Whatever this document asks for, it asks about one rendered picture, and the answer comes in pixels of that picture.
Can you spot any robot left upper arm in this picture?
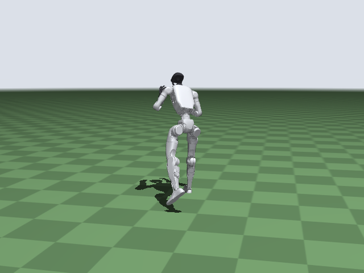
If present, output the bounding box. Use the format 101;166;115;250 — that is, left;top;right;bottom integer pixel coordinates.
153;87;173;111

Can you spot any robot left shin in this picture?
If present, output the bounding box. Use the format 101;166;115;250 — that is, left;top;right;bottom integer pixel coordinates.
167;156;180;193

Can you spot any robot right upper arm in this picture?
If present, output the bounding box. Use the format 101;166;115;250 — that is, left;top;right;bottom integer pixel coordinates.
192;90;202;117

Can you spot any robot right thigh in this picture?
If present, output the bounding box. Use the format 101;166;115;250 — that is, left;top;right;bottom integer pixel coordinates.
187;125;201;166

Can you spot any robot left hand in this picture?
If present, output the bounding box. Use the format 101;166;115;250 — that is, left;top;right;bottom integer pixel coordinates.
159;85;166;96

